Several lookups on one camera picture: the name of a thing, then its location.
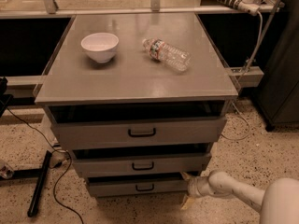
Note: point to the grey drawer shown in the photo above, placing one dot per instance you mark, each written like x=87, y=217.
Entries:
x=142, y=165
x=92, y=135
x=136, y=184

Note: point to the black device at left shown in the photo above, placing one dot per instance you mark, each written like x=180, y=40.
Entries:
x=4, y=98

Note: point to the black metal floor bar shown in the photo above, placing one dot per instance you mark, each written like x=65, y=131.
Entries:
x=33, y=208

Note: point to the clear plastic water bottle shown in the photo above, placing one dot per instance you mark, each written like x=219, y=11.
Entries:
x=169, y=55

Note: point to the dark cabinet at right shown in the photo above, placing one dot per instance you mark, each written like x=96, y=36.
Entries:
x=277, y=96

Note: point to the grey top drawer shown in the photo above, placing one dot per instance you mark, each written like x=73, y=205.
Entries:
x=92, y=135

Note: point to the grey drawer cabinet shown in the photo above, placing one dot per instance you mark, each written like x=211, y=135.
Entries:
x=132, y=86

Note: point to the grey bottom drawer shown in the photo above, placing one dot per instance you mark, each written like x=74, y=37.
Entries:
x=136, y=184

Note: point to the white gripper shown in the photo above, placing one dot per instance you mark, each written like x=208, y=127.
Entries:
x=193, y=187

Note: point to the small object on floor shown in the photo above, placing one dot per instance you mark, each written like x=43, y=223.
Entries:
x=5, y=170

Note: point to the white ceramic bowl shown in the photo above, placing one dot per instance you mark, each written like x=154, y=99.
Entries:
x=100, y=47

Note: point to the white power strip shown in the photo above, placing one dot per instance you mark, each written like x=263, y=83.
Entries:
x=247, y=6

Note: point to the grey middle drawer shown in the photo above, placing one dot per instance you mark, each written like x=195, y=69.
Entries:
x=142, y=165

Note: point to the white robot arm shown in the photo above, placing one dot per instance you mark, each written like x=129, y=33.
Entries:
x=278, y=204

